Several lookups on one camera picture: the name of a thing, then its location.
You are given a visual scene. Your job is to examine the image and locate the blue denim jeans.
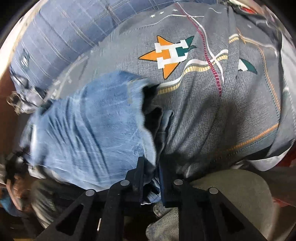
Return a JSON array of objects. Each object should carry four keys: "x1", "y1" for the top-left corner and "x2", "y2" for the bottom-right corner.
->
[{"x1": 20, "y1": 70, "x2": 175, "y2": 205}]

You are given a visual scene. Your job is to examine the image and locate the olive grey garment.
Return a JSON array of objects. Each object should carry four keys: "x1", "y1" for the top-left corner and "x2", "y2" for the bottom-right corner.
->
[{"x1": 146, "y1": 169, "x2": 282, "y2": 241}]

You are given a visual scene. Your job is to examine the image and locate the grey patterned bedsheet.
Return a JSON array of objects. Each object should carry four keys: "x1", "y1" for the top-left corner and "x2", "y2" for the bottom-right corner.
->
[{"x1": 55, "y1": 2, "x2": 295, "y2": 177}]

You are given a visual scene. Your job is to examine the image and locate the blue plaid pillow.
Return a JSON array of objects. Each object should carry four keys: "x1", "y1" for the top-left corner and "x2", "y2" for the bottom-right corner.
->
[{"x1": 10, "y1": 1, "x2": 171, "y2": 97}]

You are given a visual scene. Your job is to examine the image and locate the pile of clothes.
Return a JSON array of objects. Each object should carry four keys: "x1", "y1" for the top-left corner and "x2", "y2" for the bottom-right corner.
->
[{"x1": 226, "y1": 0, "x2": 278, "y2": 25}]

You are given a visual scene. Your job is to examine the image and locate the clear tangled cable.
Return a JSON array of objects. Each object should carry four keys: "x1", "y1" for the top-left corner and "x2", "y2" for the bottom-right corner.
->
[{"x1": 6, "y1": 90, "x2": 40, "y2": 115}]

